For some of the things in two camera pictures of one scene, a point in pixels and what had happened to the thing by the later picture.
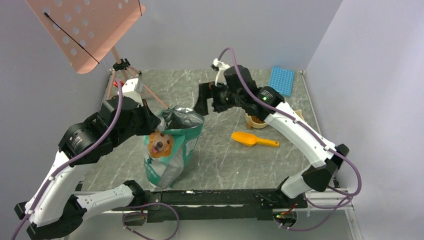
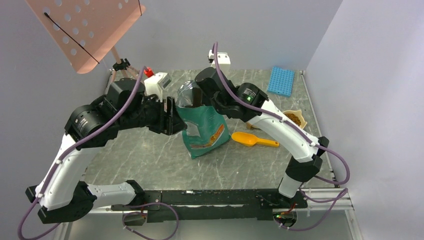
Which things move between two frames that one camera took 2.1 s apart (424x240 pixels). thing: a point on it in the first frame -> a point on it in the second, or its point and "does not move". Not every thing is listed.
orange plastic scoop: x=250 y=139 does not move
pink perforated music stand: x=86 y=31 does not move
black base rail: x=212 y=205 does not move
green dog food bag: x=169 y=151 -> x=207 y=129
